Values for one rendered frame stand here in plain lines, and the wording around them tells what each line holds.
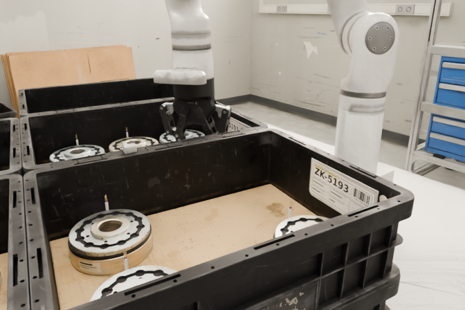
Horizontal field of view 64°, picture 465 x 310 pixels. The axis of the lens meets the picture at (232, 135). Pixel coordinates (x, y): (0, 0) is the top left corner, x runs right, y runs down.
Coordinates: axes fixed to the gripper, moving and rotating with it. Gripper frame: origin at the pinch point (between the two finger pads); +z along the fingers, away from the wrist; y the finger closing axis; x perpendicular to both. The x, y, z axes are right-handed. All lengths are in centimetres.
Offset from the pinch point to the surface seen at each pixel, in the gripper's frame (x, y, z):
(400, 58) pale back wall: -279, -74, 17
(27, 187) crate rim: 30.8, 9.7, -6.0
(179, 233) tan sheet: 21.1, -5.2, 4.3
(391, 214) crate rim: 23.8, -32.0, -4.3
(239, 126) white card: -6.3, -6.8, -3.3
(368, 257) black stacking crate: 25.2, -30.0, 0.6
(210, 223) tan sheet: 17.3, -8.6, 4.4
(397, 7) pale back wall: -279, -67, -23
